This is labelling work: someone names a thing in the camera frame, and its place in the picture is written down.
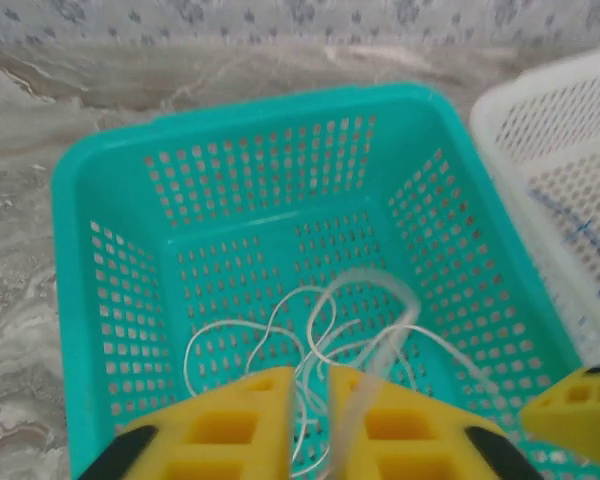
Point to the white plastic basket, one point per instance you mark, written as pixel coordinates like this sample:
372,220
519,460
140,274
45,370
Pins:
555,125

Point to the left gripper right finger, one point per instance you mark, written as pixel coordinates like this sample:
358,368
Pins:
405,430

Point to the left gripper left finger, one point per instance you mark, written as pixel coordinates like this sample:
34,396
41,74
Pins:
220,430

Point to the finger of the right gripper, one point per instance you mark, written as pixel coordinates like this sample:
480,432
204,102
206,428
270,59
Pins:
575,420

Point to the teal plastic basket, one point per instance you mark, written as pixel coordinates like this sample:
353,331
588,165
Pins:
280,150

